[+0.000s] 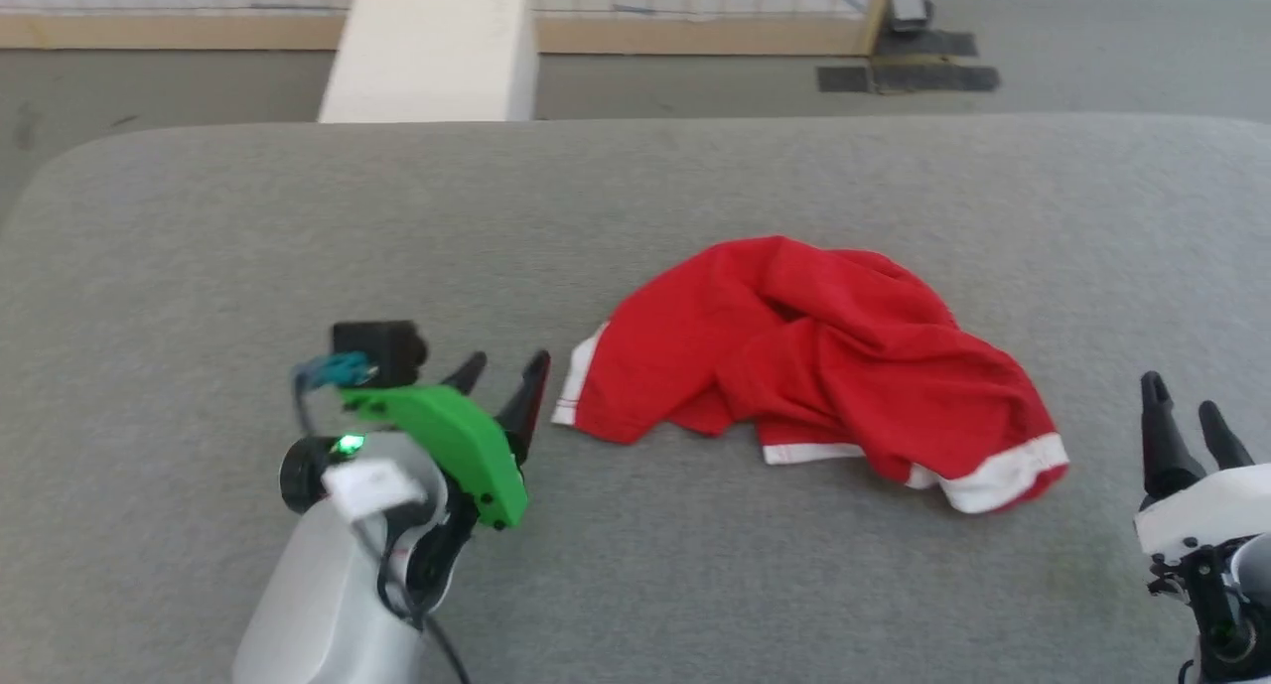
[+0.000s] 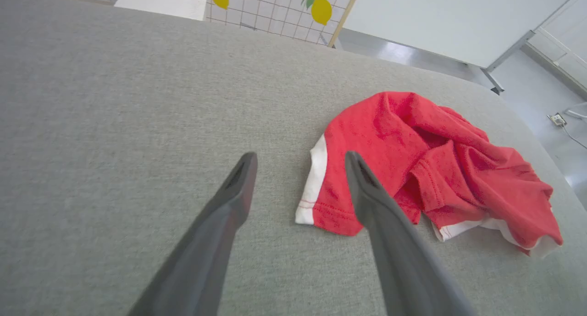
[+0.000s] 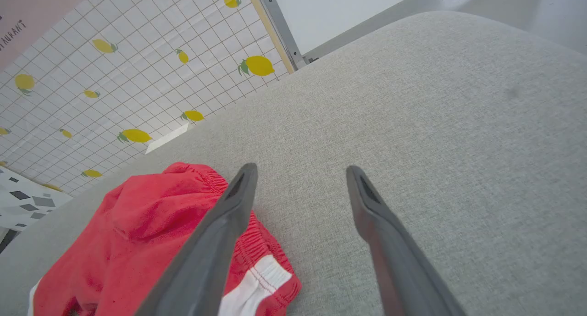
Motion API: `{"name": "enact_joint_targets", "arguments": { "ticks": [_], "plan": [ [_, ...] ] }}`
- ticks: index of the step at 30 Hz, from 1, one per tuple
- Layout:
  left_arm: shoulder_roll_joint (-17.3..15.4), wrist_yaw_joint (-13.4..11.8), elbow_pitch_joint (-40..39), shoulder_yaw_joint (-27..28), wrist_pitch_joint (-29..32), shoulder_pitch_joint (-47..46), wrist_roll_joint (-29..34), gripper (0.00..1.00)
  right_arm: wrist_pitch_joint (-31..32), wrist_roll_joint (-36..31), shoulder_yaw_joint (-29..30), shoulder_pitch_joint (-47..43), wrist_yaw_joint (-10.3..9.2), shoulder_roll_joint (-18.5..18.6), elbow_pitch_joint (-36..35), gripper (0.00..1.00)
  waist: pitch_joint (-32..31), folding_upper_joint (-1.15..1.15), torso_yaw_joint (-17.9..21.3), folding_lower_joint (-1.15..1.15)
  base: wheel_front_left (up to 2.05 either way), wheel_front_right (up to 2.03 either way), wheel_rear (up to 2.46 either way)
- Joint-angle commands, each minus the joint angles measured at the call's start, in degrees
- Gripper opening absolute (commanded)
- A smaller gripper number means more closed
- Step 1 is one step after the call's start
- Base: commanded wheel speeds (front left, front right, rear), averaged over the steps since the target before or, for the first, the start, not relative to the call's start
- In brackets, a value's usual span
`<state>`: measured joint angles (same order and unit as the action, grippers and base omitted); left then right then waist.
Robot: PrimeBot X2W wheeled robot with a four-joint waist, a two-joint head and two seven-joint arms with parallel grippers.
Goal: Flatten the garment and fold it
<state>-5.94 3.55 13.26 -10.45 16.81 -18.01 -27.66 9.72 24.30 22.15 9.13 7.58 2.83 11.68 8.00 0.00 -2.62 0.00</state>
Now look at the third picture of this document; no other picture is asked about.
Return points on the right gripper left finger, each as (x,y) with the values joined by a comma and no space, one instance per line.
(206,261)

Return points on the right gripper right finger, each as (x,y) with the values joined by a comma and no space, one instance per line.
(394,261)

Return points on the red shorts with white stripes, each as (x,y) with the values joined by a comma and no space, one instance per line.
(137,224)

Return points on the terrazzo print panel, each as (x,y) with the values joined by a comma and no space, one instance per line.
(27,201)

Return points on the lemon print grid panel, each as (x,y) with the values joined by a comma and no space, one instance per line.
(137,77)

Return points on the pink poster panel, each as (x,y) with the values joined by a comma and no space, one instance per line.
(36,13)

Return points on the white board with metal frame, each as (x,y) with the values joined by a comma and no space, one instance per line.
(284,31)

